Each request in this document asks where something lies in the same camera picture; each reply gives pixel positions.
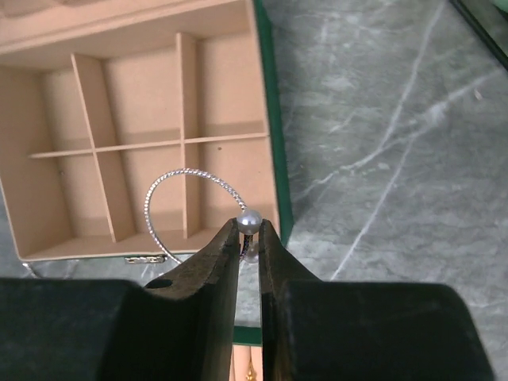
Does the black wire shelf rack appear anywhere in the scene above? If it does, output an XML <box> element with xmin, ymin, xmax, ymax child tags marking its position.
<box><xmin>449</xmin><ymin>0</ymin><xmax>507</xmax><ymax>70</ymax></box>

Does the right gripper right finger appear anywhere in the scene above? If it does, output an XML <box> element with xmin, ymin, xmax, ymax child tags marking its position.
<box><xmin>259</xmin><ymin>221</ymin><xmax>495</xmax><ymax>380</ymax></box>

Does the green jewelry box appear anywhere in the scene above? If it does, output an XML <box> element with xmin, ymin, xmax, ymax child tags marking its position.
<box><xmin>1</xmin><ymin>1</ymin><xmax>294</xmax><ymax>263</ymax></box>

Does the green jewelry tray insert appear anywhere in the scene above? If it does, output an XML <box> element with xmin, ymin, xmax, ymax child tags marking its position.
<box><xmin>229</xmin><ymin>326</ymin><xmax>264</xmax><ymax>381</ymax></box>

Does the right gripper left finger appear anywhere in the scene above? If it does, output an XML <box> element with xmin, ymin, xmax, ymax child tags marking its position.
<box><xmin>1</xmin><ymin>220</ymin><xmax>241</xmax><ymax>380</ymax></box>

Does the silver pearl bangle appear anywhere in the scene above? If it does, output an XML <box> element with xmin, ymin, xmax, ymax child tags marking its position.
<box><xmin>144</xmin><ymin>167</ymin><xmax>263</xmax><ymax>264</ymax></box>
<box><xmin>22</xmin><ymin>262</ymin><xmax>44</xmax><ymax>279</ymax></box>

